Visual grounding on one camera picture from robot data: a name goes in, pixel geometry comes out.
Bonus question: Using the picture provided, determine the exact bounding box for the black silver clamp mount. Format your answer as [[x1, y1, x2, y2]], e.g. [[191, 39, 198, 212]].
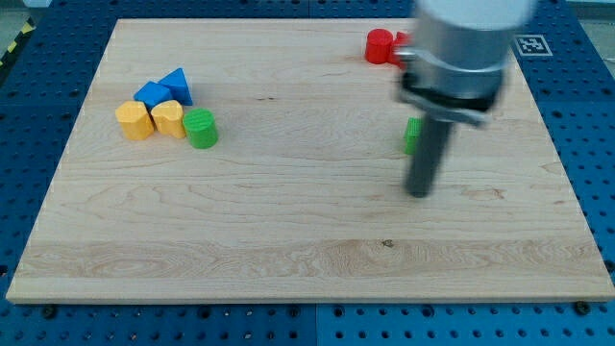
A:
[[396, 71, 503, 128]]

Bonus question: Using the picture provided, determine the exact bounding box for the blue cube block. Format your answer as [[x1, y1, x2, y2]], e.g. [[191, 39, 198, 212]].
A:
[[134, 82, 173, 110]]

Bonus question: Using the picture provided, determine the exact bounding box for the yellow block left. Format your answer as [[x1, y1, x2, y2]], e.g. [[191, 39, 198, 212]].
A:
[[115, 101, 154, 140]]

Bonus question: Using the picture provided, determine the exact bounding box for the green cylinder block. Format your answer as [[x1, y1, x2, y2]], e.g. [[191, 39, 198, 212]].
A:
[[183, 109, 218, 149]]

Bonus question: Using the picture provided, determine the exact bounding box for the red cylinder block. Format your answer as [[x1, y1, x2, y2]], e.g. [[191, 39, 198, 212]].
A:
[[364, 28, 393, 64]]

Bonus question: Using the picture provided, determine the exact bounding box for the wooden board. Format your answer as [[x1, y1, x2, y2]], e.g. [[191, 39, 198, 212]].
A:
[[7, 19, 614, 305]]

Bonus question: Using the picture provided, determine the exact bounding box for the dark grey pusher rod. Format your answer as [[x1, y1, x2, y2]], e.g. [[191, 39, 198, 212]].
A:
[[405, 117, 454, 198]]

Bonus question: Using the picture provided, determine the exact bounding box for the red block behind arm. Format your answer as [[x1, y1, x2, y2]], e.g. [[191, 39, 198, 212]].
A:
[[387, 31, 412, 69]]

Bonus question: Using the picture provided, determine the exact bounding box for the blue triangle block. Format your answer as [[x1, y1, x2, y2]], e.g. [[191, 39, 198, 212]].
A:
[[159, 67, 193, 106]]

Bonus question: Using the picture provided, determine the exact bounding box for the white fiducial marker tag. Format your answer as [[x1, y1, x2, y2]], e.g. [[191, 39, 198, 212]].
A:
[[514, 35, 553, 57]]

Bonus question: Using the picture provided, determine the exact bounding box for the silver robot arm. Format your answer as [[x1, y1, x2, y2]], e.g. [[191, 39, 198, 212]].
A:
[[394, 0, 537, 198]]

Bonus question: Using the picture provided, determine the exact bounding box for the green star block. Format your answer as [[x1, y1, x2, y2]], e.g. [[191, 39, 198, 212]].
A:
[[404, 117, 423, 155]]

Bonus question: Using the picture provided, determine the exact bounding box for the yellow heart block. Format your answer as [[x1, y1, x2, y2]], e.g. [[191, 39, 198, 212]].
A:
[[151, 100, 186, 138]]

